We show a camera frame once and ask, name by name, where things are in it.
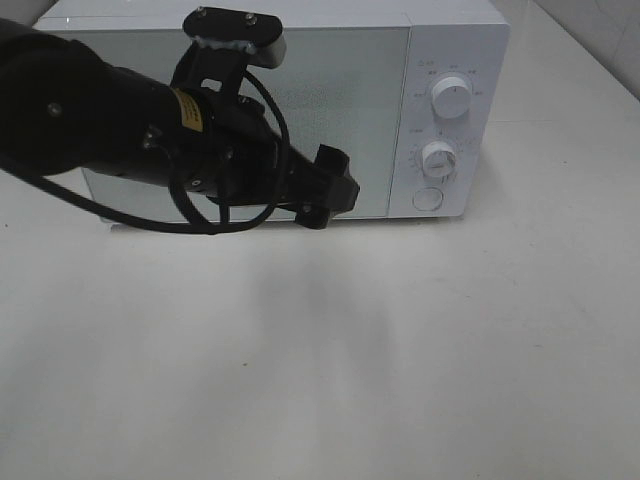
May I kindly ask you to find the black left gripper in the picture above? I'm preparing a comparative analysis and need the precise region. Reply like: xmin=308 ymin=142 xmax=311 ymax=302
xmin=178 ymin=89 xmax=360 ymax=230

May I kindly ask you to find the round white door button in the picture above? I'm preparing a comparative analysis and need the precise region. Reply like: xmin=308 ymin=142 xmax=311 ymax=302
xmin=412 ymin=187 xmax=444 ymax=212

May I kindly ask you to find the white timer knob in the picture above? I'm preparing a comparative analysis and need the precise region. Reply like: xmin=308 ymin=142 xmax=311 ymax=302
xmin=421 ymin=141 xmax=456 ymax=178

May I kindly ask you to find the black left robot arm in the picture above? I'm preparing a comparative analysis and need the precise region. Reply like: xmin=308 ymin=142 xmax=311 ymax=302
xmin=1 ymin=7 xmax=359 ymax=235

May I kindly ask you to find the white microwave oven body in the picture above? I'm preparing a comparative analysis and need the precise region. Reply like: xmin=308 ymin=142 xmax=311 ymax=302
xmin=35 ymin=1 xmax=510 ymax=219

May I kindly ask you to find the upper white power knob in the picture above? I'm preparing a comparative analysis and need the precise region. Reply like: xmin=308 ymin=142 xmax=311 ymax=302
xmin=431 ymin=72 xmax=472 ymax=120

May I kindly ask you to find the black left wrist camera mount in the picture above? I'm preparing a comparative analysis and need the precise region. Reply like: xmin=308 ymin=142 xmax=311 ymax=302
xmin=170 ymin=7 xmax=286 ymax=101

